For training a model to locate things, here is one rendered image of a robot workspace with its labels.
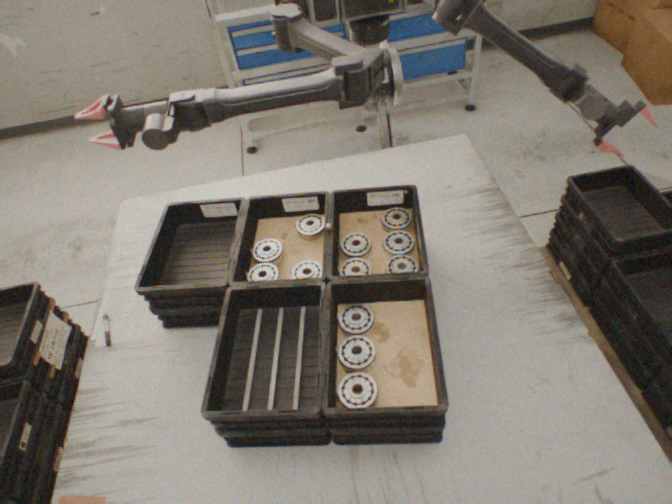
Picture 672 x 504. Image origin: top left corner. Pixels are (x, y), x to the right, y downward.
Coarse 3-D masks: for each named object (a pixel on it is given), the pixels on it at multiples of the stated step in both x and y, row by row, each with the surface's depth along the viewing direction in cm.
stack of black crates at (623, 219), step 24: (624, 168) 202; (576, 192) 196; (600, 192) 208; (624, 192) 207; (648, 192) 195; (576, 216) 200; (600, 216) 185; (624, 216) 197; (648, 216) 196; (552, 240) 228; (576, 240) 205; (600, 240) 188; (624, 240) 176; (648, 240) 180; (576, 264) 209; (600, 264) 190; (576, 288) 214
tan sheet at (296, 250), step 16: (272, 224) 169; (288, 224) 168; (256, 240) 165; (288, 240) 163; (304, 240) 162; (320, 240) 161; (288, 256) 158; (304, 256) 157; (320, 256) 156; (288, 272) 153
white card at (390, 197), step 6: (378, 192) 161; (384, 192) 161; (390, 192) 161; (396, 192) 161; (402, 192) 161; (372, 198) 163; (378, 198) 163; (384, 198) 163; (390, 198) 163; (396, 198) 163; (402, 198) 163; (372, 204) 165; (378, 204) 165; (384, 204) 165
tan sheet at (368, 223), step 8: (344, 216) 168; (352, 216) 167; (360, 216) 167; (368, 216) 166; (376, 216) 166; (344, 224) 165; (352, 224) 165; (360, 224) 164; (368, 224) 164; (376, 224) 163; (344, 232) 163; (352, 232) 162; (360, 232) 162; (368, 232) 161; (376, 232) 161; (384, 232) 160; (408, 232) 159; (376, 240) 158; (376, 248) 156; (416, 248) 154; (376, 256) 154; (384, 256) 153; (416, 256) 152; (376, 264) 151; (376, 272) 149
